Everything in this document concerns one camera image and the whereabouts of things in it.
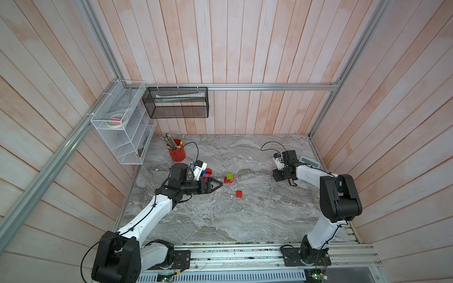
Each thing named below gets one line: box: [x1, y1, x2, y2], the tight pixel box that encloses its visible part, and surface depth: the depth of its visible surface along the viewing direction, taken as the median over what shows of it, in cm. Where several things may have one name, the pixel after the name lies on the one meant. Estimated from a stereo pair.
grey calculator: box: [299, 155, 321, 169], surface depth 106 cm
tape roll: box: [104, 113, 125, 129], surface depth 75 cm
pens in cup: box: [160, 132, 185, 151], surface depth 100 cm
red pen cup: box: [168, 146, 186, 163], surface depth 108 cm
